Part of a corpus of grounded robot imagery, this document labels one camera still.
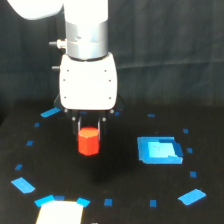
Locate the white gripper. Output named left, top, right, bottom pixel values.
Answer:
left=54, top=53, right=118, bottom=137

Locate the red cylinder block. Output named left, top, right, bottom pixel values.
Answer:
left=78, top=127, right=99, bottom=156

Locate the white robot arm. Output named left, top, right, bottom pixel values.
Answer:
left=7, top=0, right=118, bottom=135

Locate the long blue tape top-left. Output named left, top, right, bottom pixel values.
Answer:
left=41, top=107, right=61, bottom=118

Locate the small blue tape left middle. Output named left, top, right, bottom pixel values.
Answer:
left=26, top=140, right=33, bottom=146

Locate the blue tape square target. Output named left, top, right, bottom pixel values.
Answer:
left=137, top=137, right=183, bottom=165

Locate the blue tape by paper right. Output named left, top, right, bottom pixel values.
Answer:
left=77, top=198, right=90, bottom=207

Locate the blue tape by paper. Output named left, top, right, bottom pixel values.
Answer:
left=34, top=195, right=55, bottom=207
left=77, top=198, right=90, bottom=207

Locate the small blue tape left lower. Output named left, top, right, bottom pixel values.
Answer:
left=15, top=164, right=23, bottom=170

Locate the small blue tape bottom centre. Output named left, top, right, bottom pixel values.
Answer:
left=104, top=199, right=113, bottom=206

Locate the large blue tape left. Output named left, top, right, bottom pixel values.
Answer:
left=12, top=177, right=35, bottom=194

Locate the large blue tape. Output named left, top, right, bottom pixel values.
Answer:
left=12, top=177, right=35, bottom=194
left=178, top=189, right=206, bottom=206

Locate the white paper sheet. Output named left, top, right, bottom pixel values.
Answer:
left=36, top=201, right=83, bottom=224

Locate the blue tape by paper left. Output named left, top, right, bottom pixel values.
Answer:
left=34, top=195, right=55, bottom=207

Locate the black backdrop curtain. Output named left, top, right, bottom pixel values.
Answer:
left=0, top=0, right=224, bottom=110

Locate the small blue tape right middle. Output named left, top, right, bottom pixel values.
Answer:
left=187, top=148, right=193, bottom=153

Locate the small blue tape bottom right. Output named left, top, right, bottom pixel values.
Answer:
left=150, top=199, right=157, bottom=207

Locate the small blue tape right lower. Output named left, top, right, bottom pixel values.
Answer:
left=190, top=171, right=197, bottom=178

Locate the large blue tape right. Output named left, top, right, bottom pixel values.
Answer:
left=178, top=189, right=206, bottom=206

